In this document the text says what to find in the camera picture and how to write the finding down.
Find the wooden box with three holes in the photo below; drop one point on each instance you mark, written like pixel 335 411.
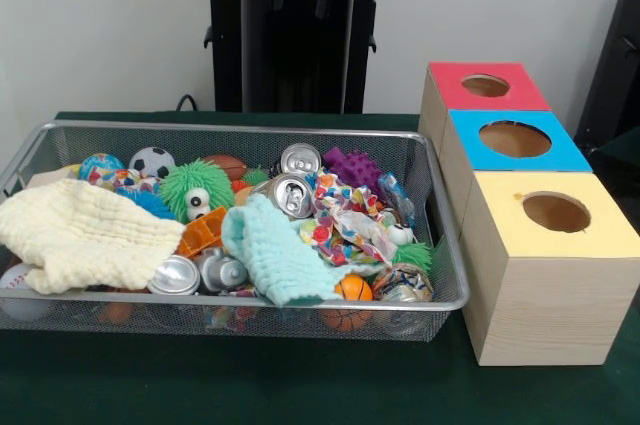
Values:
pixel 550 305

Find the silver drink can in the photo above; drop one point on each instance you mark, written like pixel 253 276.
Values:
pixel 292 197

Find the purple spiky ball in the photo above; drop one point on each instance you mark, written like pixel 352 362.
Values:
pixel 355 170

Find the colourful heart print cloth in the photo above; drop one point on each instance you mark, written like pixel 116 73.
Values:
pixel 350 225

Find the light blue waffle cloth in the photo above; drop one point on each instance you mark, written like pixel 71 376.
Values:
pixel 280 255

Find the small orange basketball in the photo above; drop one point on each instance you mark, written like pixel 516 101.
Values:
pixel 352 289

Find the large green fuzzy eyed toy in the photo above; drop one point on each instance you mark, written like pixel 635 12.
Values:
pixel 190 182

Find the orange plastic toy crate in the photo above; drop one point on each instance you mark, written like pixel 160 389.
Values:
pixel 200 237

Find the black and white soccer ball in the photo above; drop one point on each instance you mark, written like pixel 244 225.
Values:
pixel 150 160

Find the dark green table cloth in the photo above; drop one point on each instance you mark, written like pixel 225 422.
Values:
pixel 300 385

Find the blue globe print ball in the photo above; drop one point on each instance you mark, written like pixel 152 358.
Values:
pixel 100 166

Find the cream waffle cloth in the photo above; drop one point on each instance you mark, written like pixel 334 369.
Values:
pixel 85 235

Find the green covered side table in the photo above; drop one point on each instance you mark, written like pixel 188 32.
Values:
pixel 627 140

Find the black flat panel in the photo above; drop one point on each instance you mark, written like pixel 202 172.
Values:
pixel 615 70

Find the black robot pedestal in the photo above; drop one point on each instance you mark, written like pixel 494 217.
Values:
pixel 260 70

